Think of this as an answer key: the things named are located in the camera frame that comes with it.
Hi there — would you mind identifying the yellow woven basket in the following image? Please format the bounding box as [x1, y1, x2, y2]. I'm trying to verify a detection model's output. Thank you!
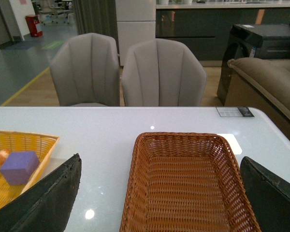
[0, 130, 59, 209]

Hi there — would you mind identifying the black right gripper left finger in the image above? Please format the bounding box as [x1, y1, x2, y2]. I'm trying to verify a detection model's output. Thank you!
[0, 154, 82, 232]

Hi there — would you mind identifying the purple foam cube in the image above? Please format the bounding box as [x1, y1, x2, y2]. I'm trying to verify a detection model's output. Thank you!
[0, 151, 40, 186]

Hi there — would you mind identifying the left grey chair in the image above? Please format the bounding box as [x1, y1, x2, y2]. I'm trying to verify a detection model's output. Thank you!
[50, 33, 120, 107]

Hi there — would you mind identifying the right grey chair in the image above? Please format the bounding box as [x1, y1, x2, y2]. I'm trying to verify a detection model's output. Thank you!
[121, 39, 207, 107]

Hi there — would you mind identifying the table label sticker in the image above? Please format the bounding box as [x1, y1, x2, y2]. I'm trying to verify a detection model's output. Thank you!
[216, 107, 254, 117]

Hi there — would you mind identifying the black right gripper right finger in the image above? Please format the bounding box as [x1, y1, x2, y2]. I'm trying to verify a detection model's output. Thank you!
[240, 156, 290, 232]

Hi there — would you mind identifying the black washing machine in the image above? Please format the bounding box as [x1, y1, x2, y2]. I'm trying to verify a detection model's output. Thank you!
[217, 24, 290, 104]

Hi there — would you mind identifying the white refrigerator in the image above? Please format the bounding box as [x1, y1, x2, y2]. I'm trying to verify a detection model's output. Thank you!
[115, 0, 156, 66]

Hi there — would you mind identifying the dark kitchen counter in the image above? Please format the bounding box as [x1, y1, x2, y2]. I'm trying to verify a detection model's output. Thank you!
[156, 0, 290, 61]

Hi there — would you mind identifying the red bin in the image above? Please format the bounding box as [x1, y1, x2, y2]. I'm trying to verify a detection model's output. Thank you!
[25, 14, 43, 37]

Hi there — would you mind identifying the grey chair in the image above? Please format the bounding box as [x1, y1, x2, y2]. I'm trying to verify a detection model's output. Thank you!
[121, 39, 207, 107]
[50, 33, 120, 107]

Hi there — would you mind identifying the beige sofa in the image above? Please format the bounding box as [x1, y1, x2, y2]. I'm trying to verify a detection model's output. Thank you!
[224, 58, 290, 140]

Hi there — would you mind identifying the brown wicker basket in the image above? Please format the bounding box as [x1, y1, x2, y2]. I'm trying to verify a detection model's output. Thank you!
[119, 132, 260, 232]

